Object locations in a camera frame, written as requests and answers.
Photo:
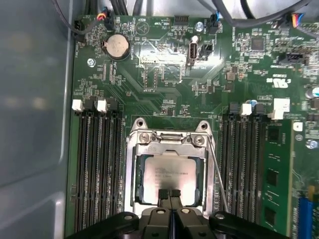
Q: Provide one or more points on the silver board screw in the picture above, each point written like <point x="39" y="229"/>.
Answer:
<point x="199" y="26"/>
<point x="91" y="62"/>

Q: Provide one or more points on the green RAM stick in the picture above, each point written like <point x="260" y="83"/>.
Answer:
<point x="279" y="154"/>

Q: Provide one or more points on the silver coin cell battery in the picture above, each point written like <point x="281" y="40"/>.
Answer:
<point x="117" y="46"/>

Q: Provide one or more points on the black board edge connector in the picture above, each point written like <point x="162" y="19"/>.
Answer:
<point x="78" y="30"/>

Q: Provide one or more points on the green motherboard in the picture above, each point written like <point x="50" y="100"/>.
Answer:
<point x="159" y="87"/>

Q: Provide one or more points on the blue expansion slot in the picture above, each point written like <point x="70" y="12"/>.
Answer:
<point x="306" y="219"/>

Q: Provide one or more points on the silver CPU green edge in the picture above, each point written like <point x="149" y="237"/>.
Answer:
<point x="172" y="171"/>

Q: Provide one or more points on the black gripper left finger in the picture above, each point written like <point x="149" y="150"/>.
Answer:
<point x="157" y="224"/>

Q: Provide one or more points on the black square chip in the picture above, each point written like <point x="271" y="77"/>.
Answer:
<point x="257" y="43"/>

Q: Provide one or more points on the CPU socket metal frame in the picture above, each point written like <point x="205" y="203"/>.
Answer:
<point x="189" y="136"/>

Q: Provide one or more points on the blue-top capacitor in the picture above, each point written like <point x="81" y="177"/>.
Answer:
<point x="312" y="92"/>
<point x="253" y="102"/>
<point x="312" y="144"/>

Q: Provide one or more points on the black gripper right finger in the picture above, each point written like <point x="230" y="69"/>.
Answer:
<point x="189" y="224"/>

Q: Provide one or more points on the silver internal USB port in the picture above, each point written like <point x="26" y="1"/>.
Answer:
<point x="193" y="53"/>

